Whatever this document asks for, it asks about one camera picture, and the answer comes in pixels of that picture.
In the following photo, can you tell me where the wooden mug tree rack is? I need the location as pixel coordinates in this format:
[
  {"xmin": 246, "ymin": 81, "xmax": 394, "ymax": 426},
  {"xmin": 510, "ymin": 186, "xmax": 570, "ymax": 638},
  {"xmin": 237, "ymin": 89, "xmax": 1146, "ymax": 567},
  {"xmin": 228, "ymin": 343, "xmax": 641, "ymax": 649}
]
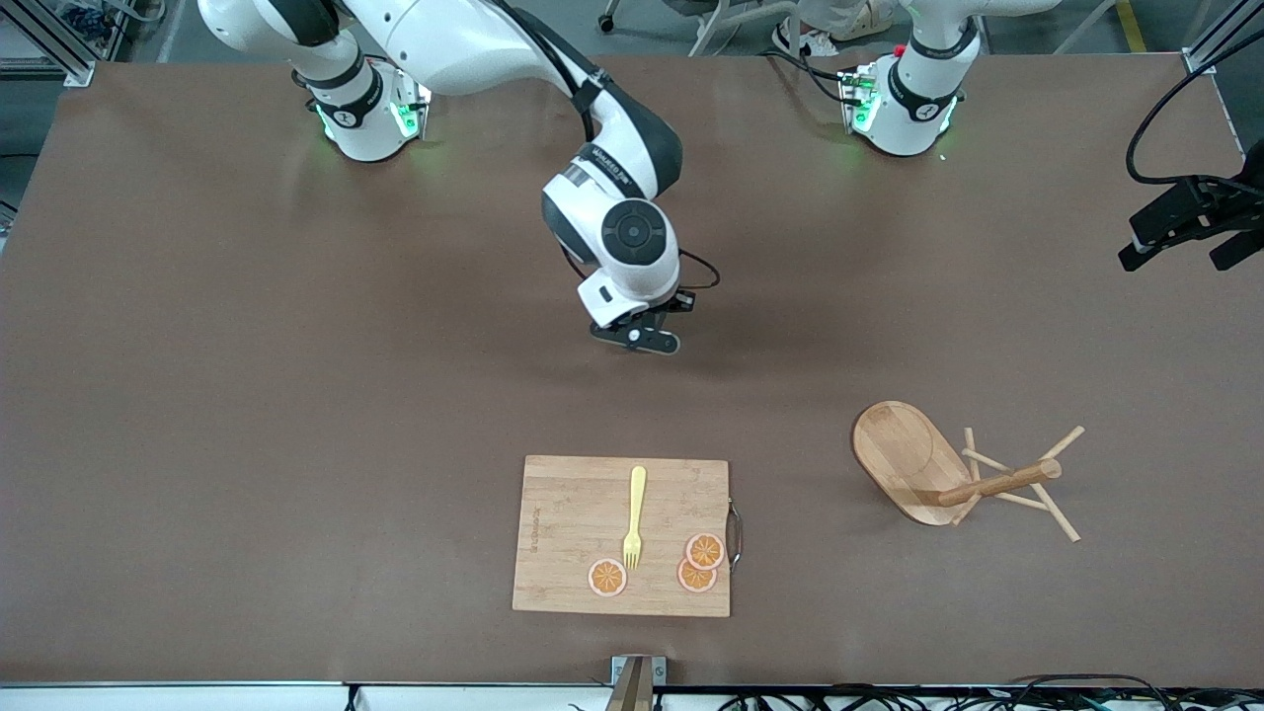
[{"xmin": 852, "ymin": 400, "xmax": 1085, "ymax": 543}]

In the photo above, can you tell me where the yellow plastic fork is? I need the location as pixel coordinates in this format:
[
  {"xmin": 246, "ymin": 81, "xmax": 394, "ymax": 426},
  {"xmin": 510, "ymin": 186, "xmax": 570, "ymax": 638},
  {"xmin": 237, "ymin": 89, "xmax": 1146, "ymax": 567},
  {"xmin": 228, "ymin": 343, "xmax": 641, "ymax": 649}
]
[{"xmin": 622, "ymin": 466, "xmax": 648, "ymax": 572}]

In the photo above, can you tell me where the bamboo cutting board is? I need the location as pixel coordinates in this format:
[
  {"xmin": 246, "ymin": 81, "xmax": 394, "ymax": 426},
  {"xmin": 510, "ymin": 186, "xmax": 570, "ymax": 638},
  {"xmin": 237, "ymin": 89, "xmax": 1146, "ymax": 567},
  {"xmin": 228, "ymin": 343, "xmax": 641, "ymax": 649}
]
[{"xmin": 512, "ymin": 454, "xmax": 744, "ymax": 619}]

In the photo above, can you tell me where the grey chair base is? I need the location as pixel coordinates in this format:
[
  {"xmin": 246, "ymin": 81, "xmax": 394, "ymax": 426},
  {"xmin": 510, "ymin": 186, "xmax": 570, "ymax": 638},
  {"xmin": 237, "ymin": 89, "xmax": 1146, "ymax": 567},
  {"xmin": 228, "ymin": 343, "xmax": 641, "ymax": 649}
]
[{"xmin": 597, "ymin": 0, "xmax": 801, "ymax": 57}]

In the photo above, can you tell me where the white sneaker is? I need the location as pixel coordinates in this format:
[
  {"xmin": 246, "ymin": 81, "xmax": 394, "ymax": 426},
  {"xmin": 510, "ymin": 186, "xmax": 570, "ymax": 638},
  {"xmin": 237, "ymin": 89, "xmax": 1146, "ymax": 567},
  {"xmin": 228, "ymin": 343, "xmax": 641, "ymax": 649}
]
[{"xmin": 770, "ymin": 25, "xmax": 840, "ymax": 57}]

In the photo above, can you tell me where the beige slipper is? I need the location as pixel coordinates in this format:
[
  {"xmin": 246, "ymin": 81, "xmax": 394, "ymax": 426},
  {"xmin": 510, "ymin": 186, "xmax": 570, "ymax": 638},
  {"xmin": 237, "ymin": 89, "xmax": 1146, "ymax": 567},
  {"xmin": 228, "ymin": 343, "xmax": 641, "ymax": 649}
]
[{"xmin": 837, "ymin": 0, "xmax": 900, "ymax": 40}]

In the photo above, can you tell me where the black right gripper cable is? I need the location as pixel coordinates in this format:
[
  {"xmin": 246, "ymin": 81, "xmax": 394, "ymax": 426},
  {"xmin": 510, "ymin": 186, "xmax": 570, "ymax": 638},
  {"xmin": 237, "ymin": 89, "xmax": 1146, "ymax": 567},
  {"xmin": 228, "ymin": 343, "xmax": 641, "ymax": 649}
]
[{"xmin": 489, "ymin": 0, "xmax": 720, "ymax": 293}]

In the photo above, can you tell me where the aluminium frame post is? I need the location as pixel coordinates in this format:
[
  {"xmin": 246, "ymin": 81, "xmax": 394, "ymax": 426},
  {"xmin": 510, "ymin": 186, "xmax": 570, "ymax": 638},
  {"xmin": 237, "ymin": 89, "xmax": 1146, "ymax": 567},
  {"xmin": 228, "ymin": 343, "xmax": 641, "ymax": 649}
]
[
  {"xmin": 1180, "ymin": 0, "xmax": 1264, "ymax": 75},
  {"xmin": 0, "ymin": 0, "xmax": 97, "ymax": 88}
]

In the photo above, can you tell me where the black left arm base cable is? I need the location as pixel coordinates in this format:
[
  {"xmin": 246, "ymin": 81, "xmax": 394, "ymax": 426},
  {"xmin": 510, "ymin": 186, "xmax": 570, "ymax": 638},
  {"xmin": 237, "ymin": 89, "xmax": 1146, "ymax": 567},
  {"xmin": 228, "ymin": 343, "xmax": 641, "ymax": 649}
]
[{"xmin": 768, "ymin": 49, "xmax": 855, "ymax": 108}]

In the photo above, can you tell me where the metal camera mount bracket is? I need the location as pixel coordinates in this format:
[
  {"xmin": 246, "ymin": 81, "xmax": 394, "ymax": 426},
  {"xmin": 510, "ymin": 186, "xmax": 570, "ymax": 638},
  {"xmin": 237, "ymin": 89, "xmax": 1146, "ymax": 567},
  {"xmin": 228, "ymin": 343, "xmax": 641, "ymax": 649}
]
[{"xmin": 610, "ymin": 655, "xmax": 668, "ymax": 711}]

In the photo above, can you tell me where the black cable bundle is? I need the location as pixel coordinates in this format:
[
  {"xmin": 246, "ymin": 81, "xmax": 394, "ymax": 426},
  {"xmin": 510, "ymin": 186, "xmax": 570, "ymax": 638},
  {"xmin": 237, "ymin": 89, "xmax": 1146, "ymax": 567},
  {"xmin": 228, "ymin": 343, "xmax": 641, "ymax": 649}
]
[{"xmin": 719, "ymin": 673, "xmax": 1264, "ymax": 711}]

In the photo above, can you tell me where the blue wire bundle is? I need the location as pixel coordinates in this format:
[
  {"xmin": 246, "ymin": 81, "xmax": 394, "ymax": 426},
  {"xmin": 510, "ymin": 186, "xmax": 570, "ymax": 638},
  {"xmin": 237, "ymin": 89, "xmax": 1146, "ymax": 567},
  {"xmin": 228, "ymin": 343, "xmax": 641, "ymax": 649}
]
[{"xmin": 59, "ymin": 3, "xmax": 115, "ymax": 40}]

